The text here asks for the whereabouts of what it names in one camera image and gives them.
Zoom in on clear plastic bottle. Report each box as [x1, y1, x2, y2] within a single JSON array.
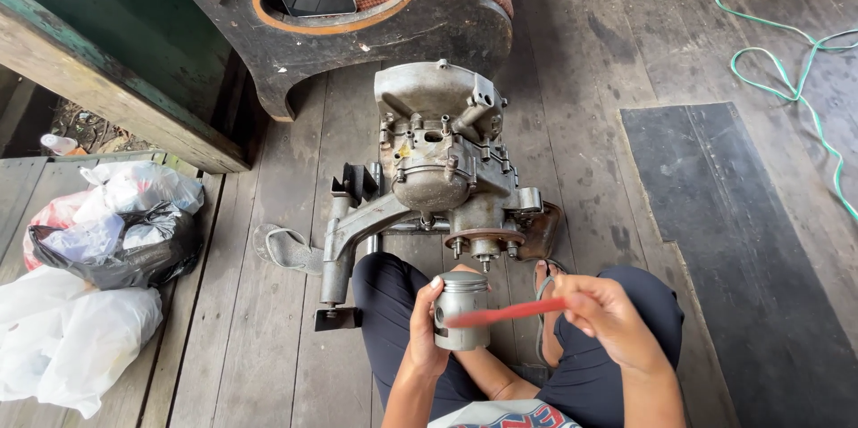
[[39, 133, 79, 157]]

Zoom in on green hose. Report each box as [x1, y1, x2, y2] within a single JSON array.
[[539, 0, 858, 222]]

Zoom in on person's right hand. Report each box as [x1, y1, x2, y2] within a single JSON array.
[[550, 273, 666, 377]]

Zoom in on black rubber mat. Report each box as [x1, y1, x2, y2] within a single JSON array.
[[619, 101, 858, 428]]

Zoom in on grey flip-flop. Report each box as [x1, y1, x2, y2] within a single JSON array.
[[534, 258, 569, 367], [252, 223, 327, 277]]

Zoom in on grey metal piston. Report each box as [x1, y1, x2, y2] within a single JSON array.
[[432, 271, 492, 352]]

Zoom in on person's dark trousers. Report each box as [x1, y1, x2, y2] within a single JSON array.
[[351, 252, 686, 428]]

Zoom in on person's left hand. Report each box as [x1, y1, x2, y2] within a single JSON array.
[[409, 274, 452, 379]]

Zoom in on red toothbrush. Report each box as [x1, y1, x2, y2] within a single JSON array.
[[445, 297, 571, 330]]

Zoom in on large white plastic bag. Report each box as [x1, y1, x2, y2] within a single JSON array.
[[0, 265, 164, 420]]

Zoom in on green wooden bench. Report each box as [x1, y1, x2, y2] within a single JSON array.
[[0, 0, 253, 175]]

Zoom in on clear plastic bag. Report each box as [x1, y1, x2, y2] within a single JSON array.
[[42, 159, 206, 261]]

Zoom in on red plastic bag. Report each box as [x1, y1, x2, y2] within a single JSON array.
[[22, 189, 93, 273]]

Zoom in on black plastic bag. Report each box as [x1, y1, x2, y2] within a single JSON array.
[[27, 202, 203, 291]]

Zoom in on grey scooter engine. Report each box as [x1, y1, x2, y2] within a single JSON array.
[[314, 59, 564, 333]]

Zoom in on person's printed white shirt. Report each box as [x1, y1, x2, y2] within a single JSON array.
[[427, 399, 583, 428]]

